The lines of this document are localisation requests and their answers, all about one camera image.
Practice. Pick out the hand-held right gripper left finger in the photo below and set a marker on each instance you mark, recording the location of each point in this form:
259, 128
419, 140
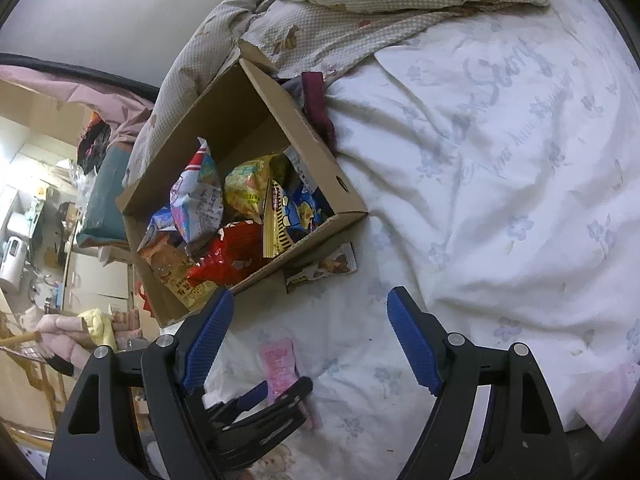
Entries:
210, 340

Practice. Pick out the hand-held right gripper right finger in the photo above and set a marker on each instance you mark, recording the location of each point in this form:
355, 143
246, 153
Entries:
415, 345

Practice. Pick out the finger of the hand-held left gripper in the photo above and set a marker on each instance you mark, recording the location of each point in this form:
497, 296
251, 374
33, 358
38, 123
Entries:
280, 412
250, 396

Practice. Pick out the pink snack packet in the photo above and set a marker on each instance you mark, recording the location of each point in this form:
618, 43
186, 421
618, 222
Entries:
277, 365

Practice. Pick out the red cartoon snack bag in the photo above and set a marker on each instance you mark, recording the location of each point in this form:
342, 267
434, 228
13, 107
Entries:
225, 260

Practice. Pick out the orange print snack bag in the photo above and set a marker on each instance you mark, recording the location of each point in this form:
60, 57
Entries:
167, 267

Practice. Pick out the gold striped snack packet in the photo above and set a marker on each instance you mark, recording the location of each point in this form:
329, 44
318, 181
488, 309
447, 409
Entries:
274, 232

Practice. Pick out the white pink striped snack bag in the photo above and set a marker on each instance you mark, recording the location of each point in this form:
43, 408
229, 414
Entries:
197, 205

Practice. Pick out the yellow orange snack bag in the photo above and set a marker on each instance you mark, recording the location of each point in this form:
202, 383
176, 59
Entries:
247, 187

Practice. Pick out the white grey snack packet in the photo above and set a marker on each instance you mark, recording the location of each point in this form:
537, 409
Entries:
300, 165

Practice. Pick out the brown cardboard box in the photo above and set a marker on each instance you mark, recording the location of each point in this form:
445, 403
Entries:
235, 110

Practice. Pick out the yellow plush toy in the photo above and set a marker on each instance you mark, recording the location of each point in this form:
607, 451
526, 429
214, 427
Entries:
100, 327

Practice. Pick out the small brown snack box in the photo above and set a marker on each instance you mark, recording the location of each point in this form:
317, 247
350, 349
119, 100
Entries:
320, 270

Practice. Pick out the pink plush toy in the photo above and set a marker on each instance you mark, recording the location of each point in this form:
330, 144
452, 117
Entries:
60, 332

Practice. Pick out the wooden stick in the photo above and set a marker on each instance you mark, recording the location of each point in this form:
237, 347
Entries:
20, 338

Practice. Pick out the white flowered bed sheet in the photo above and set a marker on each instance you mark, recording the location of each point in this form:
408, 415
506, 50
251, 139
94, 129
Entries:
500, 160

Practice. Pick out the white appliance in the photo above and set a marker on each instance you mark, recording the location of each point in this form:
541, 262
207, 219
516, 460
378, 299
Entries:
12, 262

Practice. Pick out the dark red printed cloth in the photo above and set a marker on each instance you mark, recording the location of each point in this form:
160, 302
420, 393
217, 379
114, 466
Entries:
95, 142

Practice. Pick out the maroon cloth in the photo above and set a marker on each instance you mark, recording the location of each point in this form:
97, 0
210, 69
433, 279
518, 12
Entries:
315, 95

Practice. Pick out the pink cloth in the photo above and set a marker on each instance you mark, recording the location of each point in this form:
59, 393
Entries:
75, 95

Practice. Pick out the beige checked quilt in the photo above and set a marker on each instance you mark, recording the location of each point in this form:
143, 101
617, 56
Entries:
350, 25

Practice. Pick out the black curved rail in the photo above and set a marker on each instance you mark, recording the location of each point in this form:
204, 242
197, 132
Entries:
100, 74

